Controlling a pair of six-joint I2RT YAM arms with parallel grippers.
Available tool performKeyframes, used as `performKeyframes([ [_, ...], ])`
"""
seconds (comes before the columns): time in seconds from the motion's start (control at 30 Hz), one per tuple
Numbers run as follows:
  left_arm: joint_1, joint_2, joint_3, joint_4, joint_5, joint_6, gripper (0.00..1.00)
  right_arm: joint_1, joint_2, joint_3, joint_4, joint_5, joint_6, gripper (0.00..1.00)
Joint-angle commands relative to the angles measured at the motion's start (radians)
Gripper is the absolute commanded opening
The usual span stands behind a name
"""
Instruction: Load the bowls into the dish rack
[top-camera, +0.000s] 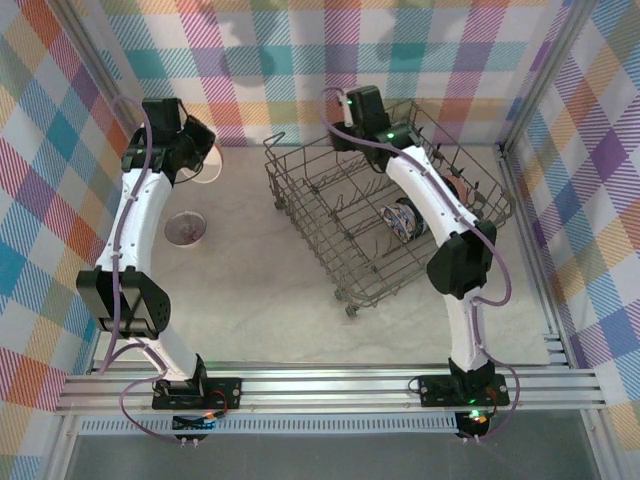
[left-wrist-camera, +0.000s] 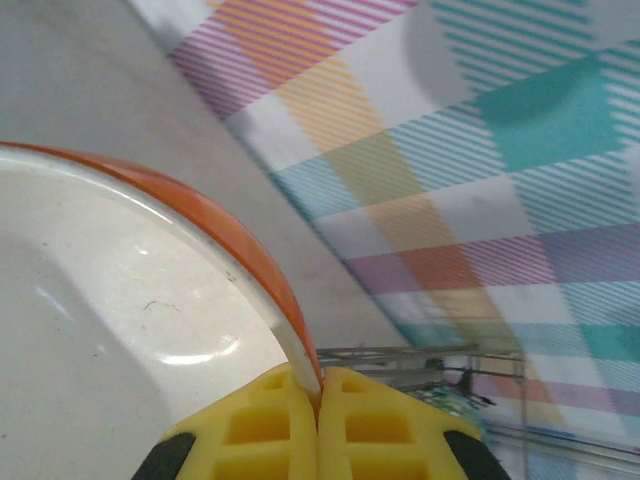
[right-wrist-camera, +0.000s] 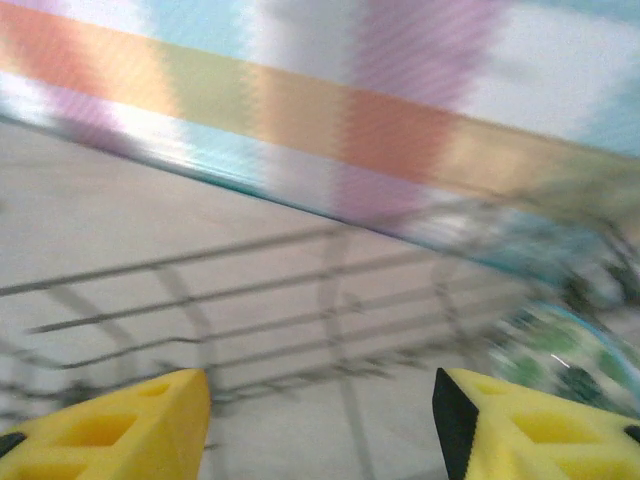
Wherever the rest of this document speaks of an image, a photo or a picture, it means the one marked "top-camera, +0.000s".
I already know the aluminium frame post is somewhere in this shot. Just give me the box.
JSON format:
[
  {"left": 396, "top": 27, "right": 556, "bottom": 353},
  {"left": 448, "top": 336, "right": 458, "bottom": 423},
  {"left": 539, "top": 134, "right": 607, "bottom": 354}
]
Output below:
[
  {"left": 57, "top": 0, "right": 157, "bottom": 164},
  {"left": 498, "top": 0, "right": 599, "bottom": 156}
]

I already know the orange and white bowl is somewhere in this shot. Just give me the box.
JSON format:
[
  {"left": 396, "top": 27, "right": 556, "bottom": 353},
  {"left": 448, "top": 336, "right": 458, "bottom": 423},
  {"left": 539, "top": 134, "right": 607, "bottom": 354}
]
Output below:
[{"left": 179, "top": 143, "right": 225, "bottom": 185}]

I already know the grey wire dish rack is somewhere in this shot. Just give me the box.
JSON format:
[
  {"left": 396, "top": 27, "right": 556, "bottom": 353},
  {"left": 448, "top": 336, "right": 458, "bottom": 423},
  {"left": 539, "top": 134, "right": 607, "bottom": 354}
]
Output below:
[{"left": 263, "top": 99, "right": 517, "bottom": 319}]

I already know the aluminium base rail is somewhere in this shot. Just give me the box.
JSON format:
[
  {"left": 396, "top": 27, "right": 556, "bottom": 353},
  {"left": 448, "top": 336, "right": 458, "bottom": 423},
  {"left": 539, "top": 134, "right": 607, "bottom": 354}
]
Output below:
[{"left": 53, "top": 367, "right": 607, "bottom": 415}]

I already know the small electronics module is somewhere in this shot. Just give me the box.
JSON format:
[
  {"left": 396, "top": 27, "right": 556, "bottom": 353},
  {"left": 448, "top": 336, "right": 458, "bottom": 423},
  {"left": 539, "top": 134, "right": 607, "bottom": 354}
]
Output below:
[
  {"left": 455, "top": 409, "right": 494, "bottom": 444},
  {"left": 172, "top": 412, "right": 219, "bottom": 446}
]

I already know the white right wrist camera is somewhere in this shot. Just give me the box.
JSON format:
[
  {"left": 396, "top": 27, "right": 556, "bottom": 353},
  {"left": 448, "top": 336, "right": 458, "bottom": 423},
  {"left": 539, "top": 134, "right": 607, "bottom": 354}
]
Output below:
[{"left": 339, "top": 89, "right": 357, "bottom": 126}]

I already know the white slotted cable tray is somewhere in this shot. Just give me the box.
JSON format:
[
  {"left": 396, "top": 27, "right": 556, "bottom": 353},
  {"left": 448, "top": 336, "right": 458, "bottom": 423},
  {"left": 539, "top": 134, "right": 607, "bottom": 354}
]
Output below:
[{"left": 78, "top": 417, "right": 460, "bottom": 436}]

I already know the blue and yellow patterned bowl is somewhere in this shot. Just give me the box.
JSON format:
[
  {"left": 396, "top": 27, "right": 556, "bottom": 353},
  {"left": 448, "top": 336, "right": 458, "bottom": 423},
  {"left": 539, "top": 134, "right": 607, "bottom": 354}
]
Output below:
[{"left": 380, "top": 198, "right": 419, "bottom": 242}]

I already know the purple cable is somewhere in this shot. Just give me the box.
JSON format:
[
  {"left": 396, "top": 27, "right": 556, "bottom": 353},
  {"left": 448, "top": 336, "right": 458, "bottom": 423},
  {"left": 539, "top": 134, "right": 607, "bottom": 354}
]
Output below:
[
  {"left": 97, "top": 94, "right": 201, "bottom": 446},
  {"left": 319, "top": 87, "right": 524, "bottom": 445}
]

